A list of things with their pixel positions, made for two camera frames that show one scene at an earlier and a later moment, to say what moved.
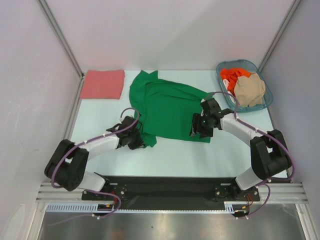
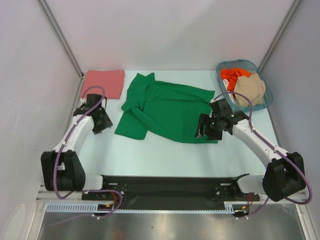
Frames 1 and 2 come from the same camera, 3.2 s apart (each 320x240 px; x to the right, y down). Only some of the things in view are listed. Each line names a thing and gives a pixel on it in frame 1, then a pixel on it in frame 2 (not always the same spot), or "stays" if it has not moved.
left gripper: [139, 143] → [106, 124]
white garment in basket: [225, 82] stays
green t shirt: [166, 109] stays
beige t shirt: [249, 90] stays
